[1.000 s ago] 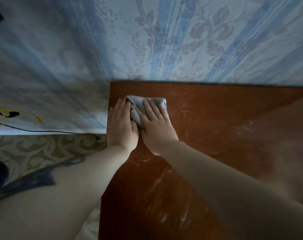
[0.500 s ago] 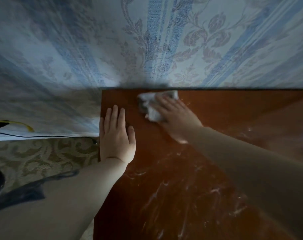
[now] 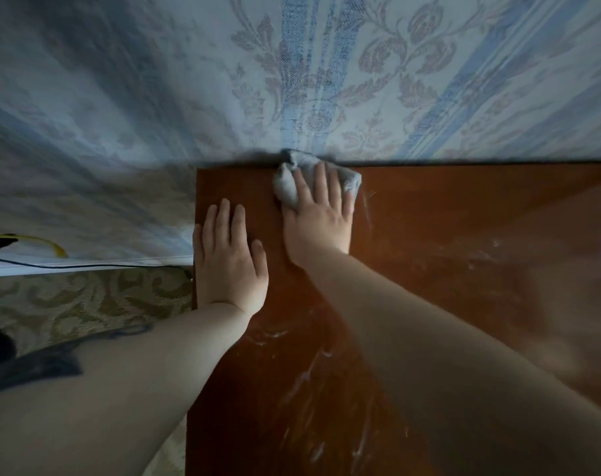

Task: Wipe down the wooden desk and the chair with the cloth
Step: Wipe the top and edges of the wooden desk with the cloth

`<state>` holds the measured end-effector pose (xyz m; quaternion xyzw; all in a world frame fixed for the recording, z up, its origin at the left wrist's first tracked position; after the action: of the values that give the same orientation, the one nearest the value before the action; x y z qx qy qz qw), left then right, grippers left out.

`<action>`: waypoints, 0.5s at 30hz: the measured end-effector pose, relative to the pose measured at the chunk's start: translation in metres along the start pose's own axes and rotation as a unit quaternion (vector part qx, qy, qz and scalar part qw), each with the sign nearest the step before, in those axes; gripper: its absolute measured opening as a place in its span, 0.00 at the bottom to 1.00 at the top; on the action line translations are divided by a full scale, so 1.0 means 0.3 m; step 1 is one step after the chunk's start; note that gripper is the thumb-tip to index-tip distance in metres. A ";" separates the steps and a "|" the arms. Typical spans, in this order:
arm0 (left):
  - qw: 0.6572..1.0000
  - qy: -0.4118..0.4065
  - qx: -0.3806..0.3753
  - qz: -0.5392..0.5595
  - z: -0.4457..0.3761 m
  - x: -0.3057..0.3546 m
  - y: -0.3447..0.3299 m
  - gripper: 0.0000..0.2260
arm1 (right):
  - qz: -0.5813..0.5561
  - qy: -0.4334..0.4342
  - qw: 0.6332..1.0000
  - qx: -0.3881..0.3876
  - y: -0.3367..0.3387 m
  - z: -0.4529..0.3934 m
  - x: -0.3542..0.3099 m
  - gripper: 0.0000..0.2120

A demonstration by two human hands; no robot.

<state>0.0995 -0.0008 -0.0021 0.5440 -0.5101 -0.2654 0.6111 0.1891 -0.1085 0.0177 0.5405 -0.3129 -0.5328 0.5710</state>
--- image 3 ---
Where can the person's right hand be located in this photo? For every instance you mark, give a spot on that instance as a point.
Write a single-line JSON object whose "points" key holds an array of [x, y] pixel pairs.
{"points": [[320, 227]]}

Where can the person's left hand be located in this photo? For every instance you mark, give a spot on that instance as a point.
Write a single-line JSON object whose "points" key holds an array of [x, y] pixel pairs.
{"points": [[228, 272]]}

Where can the person's right thumb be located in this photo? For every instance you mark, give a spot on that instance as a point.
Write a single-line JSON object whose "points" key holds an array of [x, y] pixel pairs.
{"points": [[288, 223]]}

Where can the person's right middle finger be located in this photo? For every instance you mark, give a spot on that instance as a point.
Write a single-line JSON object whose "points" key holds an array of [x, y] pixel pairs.
{"points": [[322, 183]]}

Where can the person's left little finger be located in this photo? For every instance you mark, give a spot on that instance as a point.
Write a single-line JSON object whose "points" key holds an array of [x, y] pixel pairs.
{"points": [[198, 245]]}

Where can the person's left middle finger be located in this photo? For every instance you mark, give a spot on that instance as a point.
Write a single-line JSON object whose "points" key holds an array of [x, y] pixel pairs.
{"points": [[224, 223]]}

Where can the person's left thumb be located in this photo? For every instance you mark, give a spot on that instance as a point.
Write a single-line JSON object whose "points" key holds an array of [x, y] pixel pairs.
{"points": [[259, 260]]}

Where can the person's right little finger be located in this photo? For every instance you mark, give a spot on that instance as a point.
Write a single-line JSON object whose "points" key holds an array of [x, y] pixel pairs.
{"points": [[348, 205]]}

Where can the grey cleaning cloth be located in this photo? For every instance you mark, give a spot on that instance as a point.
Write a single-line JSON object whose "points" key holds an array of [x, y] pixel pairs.
{"points": [[286, 185]]}

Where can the person's right forearm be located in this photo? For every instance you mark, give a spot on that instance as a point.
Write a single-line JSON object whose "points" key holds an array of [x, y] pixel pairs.
{"points": [[454, 371]]}

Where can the person's left forearm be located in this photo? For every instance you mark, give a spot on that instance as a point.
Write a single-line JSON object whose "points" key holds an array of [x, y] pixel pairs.
{"points": [[112, 386]]}

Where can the patterned beige carpet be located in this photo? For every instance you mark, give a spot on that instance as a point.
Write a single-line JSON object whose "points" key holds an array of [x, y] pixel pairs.
{"points": [[107, 302]]}

